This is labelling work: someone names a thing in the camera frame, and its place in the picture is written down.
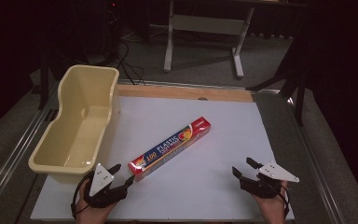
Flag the cream plastic tub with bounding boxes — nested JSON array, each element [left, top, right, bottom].
[[28, 64, 120, 184]]

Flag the white metal table frame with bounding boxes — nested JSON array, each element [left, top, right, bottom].
[[163, 0, 255, 79]]

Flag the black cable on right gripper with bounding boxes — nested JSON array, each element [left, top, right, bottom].
[[269, 181, 291, 218]]

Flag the black floor cables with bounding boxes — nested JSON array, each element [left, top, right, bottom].
[[113, 31, 147, 86]]

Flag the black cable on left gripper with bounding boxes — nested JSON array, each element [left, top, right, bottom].
[[70, 174, 94, 220]]

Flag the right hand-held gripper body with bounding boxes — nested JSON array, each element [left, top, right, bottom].
[[240, 160, 300, 200]]

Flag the red and blue wrap box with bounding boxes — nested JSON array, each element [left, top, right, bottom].
[[127, 116, 212, 183]]

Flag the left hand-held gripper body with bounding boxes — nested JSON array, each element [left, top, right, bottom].
[[84, 162, 129, 209]]

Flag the black tripod stand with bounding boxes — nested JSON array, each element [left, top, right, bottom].
[[245, 31, 311, 127]]

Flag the person's left hand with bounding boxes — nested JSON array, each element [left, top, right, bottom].
[[75, 186, 117, 224]]

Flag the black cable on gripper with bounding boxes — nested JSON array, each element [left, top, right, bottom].
[[269, 181, 291, 218], [70, 174, 94, 220]]

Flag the person's right hand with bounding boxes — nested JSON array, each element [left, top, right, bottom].
[[252, 180, 290, 224]]

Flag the wooden board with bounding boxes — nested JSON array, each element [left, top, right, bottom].
[[117, 84, 255, 103]]

